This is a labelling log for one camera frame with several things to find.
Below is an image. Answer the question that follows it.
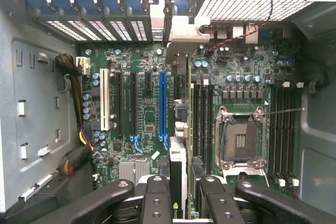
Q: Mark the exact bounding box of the cpu socket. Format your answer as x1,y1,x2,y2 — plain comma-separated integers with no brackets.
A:
215,105,268,169

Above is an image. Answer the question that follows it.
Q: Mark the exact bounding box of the green motherboard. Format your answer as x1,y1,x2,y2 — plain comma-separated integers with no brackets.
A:
77,24,302,204

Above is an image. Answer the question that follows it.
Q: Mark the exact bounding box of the white expansion slot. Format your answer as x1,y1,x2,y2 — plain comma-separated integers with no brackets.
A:
99,68,111,132

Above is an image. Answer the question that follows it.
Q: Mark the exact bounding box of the black short expansion slot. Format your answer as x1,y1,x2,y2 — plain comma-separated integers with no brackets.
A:
143,71,153,91

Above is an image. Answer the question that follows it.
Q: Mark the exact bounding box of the metal locking lever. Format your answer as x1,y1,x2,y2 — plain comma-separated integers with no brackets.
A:
262,107,306,117

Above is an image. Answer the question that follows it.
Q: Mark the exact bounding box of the silver chipset heat sink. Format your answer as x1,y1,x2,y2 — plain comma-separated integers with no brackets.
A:
118,161,151,183

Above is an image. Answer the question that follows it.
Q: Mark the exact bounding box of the open pc case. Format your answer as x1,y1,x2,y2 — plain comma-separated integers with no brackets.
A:
0,0,336,224

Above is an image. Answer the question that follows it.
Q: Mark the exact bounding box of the blue expansion slot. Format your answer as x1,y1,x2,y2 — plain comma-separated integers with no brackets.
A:
158,71,169,152

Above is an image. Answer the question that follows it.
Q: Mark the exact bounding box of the black yellow power wire bundle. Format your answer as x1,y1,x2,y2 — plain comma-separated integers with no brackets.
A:
54,52,96,178

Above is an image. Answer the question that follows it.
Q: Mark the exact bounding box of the white power connector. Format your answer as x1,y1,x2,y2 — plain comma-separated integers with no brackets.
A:
75,56,92,77

